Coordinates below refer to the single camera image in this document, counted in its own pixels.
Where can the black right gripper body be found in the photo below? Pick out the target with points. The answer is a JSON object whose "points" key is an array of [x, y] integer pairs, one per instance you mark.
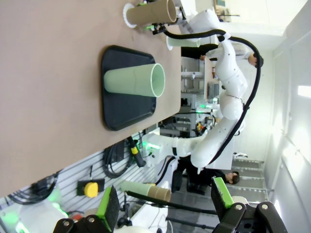
{"points": [[181, 14]]}

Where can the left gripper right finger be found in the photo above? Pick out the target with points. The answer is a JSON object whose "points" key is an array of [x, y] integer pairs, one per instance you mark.
{"points": [[223, 196]]}

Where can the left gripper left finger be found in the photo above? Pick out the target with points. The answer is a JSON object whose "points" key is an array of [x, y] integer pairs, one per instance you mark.
{"points": [[110, 206]]}

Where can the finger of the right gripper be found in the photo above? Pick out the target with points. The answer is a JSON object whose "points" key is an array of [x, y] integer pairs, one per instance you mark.
{"points": [[158, 28], [145, 2]]}

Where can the brown plastic cup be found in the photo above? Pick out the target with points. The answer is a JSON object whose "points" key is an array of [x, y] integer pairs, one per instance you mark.
{"points": [[161, 193], [150, 13]]}

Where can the white scalloped paper coaster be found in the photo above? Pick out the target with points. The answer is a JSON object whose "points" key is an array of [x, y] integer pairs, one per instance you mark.
{"points": [[126, 19]]}

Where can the pale green plastic cup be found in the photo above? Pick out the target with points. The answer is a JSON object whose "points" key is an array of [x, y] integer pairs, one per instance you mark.
{"points": [[184, 43], [136, 188], [131, 80]]}

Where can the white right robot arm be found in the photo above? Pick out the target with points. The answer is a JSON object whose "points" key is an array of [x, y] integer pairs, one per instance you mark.
{"points": [[230, 72]]}

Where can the person in black clothes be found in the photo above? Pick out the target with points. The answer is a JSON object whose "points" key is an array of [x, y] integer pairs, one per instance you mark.
{"points": [[218, 178]]}

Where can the yellow emergency stop button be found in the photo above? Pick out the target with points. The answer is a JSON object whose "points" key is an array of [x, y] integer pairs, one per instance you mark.
{"points": [[91, 189]]}

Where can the grey slotted aluminium panel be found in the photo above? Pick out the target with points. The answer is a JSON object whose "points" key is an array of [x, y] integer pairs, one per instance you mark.
{"points": [[80, 170]]}

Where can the black yellow handheld tool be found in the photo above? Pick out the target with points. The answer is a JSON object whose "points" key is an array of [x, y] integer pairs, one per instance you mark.
{"points": [[137, 153]]}

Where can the black plastic tray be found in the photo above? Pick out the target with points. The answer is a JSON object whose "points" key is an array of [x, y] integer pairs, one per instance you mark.
{"points": [[124, 114]]}

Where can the white ceiling light panel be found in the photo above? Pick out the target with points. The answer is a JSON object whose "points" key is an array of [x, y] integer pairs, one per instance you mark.
{"points": [[305, 91]]}

